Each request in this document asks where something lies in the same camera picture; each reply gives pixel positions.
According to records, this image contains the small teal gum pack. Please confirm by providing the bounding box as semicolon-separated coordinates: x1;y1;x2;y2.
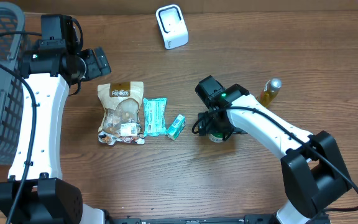
167;114;186;140

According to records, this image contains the yellow dish soap bottle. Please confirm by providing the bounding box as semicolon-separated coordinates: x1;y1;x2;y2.
257;78;282;108

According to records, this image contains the brown mushroom snack bag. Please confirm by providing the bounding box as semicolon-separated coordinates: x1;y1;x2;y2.
97;82;145;146

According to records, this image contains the green lid white jar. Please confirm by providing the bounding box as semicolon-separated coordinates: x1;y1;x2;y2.
208;133;224;143

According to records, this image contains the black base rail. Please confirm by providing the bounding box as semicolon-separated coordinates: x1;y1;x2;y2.
106;214;280;224

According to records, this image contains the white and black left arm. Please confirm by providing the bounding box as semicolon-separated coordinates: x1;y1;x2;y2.
0;48;111;223

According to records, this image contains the teal snack packet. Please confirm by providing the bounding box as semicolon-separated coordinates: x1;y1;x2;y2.
143;98;167;136

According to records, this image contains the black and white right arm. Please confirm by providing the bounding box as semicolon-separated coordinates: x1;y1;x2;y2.
192;78;354;223

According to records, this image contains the white barcode scanner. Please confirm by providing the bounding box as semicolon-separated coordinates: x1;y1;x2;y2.
155;4;189;50

